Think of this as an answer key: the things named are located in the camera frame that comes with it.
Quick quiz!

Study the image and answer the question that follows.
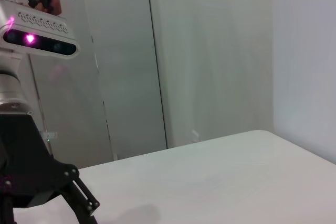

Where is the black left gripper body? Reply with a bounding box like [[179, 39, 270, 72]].
[[0, 113, 79, 209]]

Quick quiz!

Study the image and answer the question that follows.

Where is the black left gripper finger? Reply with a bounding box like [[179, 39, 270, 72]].
[[0, 195, 16, 224], [60, 179, 101, 224]]

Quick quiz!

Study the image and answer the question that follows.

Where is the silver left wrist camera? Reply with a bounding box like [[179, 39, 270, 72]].
[[0, 0, 79, 61]]

